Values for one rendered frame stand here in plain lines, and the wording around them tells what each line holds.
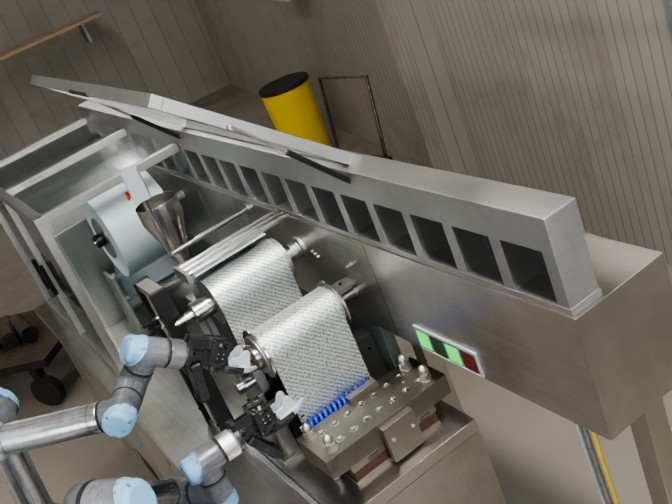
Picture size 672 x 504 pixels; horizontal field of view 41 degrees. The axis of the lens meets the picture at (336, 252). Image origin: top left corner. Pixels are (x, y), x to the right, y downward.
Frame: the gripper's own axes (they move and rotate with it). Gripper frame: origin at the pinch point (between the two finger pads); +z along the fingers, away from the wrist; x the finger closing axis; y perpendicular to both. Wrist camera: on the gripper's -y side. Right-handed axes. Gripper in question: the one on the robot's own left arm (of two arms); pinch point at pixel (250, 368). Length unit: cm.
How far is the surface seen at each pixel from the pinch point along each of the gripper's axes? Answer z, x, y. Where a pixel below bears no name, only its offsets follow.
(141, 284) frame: -18.8, 39.7, 11.0
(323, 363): 18.5, -5.5, 4.8
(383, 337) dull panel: 37.3, -3.8, 13.6
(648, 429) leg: 54, -82, 17
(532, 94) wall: 211, 150, 118
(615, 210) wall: 242, 104, 69
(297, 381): 11.8, -5.4, -0.7
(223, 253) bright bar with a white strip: -3.0, 24.7, 25.8
